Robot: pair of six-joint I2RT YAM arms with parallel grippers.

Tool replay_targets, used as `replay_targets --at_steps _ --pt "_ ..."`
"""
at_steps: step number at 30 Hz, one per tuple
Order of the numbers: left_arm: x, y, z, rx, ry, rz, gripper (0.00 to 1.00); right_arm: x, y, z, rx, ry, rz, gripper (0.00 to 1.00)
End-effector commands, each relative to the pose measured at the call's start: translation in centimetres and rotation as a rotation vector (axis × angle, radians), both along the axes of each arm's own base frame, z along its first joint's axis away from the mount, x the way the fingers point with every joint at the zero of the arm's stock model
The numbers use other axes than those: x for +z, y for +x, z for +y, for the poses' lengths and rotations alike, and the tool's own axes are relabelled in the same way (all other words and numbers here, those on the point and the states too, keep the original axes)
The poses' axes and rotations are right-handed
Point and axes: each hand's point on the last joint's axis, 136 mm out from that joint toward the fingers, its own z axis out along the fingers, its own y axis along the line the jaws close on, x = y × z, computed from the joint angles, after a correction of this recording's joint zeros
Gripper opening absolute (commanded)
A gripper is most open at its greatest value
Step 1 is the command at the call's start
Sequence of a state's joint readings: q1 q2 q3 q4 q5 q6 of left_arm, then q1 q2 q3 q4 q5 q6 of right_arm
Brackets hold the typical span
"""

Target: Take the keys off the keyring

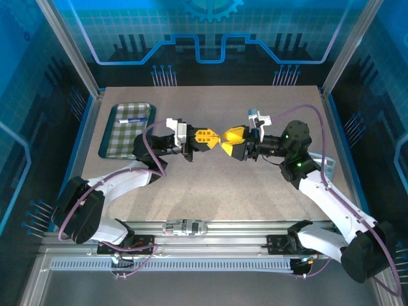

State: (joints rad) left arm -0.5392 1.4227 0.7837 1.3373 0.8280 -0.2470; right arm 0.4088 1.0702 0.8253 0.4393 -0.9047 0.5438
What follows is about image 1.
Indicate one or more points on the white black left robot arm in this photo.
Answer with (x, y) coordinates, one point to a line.
(121, 181)

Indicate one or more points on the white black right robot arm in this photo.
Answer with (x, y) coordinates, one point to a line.
(338, 204)

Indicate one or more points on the green white checkered cloth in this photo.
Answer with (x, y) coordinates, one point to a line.
(127, 134)

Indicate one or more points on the white blue marker pen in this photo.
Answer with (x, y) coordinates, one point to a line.
(134, 120)

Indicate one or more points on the grey pocket calculator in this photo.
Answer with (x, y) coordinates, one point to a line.
(330, 165)

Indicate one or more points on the teal plastic tray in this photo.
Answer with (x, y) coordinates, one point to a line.
(104, 140)

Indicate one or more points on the grey metal front panel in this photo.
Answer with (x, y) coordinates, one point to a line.
(207, 290)

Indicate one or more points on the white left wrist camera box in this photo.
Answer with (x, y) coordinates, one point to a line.
(178, 130)

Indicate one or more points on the aluminium table side rail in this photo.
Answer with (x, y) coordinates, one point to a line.
(335, 127)
(92, 127)

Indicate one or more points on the printed label on rail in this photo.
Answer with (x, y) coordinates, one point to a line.
(185, 227)

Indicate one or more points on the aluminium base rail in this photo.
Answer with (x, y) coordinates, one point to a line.
(239, 239)

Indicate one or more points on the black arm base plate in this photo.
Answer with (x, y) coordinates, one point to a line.
(145, 241)
(275, 243)

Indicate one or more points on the aluminium frame post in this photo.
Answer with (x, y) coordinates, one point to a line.
(71, 48)
(350, 48)

